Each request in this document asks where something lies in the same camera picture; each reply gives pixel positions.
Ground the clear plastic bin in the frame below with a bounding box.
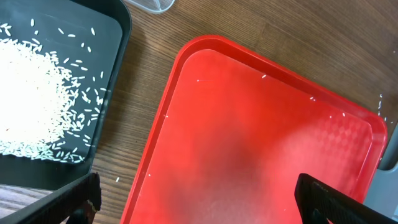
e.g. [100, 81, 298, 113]
[126, 0, 175, 14]

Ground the white rice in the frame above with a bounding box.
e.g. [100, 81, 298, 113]
[1, 21, 109, 164]

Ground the black plastic tray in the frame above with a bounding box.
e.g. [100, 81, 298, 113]
[1, 0, 132, 190]

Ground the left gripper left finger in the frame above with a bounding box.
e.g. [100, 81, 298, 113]
[1, 173, 102, 224]

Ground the red serving tray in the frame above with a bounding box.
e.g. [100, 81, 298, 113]
[121, 35, 388, 223]

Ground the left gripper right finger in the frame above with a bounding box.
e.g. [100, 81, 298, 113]
[294, 173, 397, 224]

